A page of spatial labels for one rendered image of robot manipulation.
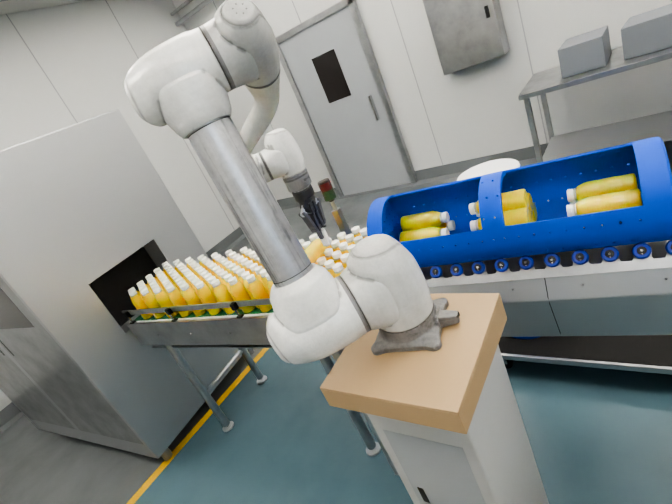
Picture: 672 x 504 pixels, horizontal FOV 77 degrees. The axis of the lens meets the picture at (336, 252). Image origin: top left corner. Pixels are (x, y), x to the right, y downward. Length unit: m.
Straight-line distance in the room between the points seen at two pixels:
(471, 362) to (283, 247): 0.48
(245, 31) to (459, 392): 0.83
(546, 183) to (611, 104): 3.29
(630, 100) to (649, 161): 3.49
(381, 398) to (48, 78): 5.29
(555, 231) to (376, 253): 0.60
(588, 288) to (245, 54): 1.15
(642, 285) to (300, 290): 0.98
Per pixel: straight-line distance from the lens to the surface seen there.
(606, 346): 2.34
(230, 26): 0.92
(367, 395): 1.03
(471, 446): 1.15
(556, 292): 1.49
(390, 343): 1.09
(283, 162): 1.43
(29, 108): 5.63
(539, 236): 1.37
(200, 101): 0.92
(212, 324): 2.21
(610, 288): 1.48
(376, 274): 0.95
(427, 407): 0.95
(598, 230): 1.37
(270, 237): 0.93
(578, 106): 4.86
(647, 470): 2.12
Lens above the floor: 1.75
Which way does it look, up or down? 23 degrees down
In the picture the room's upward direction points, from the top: 25 degrees counter-clockwise
